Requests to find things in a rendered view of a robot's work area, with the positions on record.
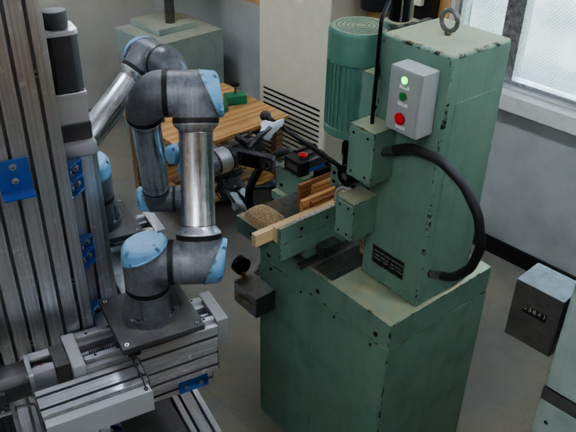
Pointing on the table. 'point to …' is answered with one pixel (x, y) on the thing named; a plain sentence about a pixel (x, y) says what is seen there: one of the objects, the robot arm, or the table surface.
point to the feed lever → (316, 153)
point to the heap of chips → (262, 216)
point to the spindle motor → (348, 70)
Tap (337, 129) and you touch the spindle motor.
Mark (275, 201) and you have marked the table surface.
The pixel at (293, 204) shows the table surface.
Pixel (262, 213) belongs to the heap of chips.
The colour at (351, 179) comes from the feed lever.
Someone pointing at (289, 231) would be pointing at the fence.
